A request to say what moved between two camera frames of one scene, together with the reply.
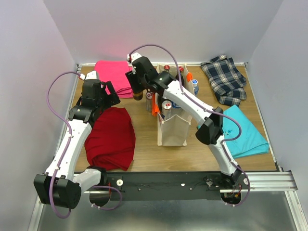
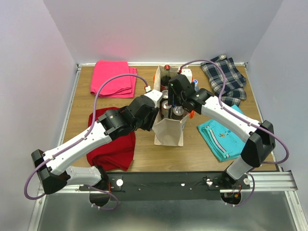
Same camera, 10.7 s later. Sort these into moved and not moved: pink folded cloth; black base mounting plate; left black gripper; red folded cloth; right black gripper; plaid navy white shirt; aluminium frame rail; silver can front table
Moved: left black gripper; right black gripper
Not moved: plaid navy white shirt; silver can front table; red folded cloth; pink folded cloth; black base mounting plate; aluminium frame rail
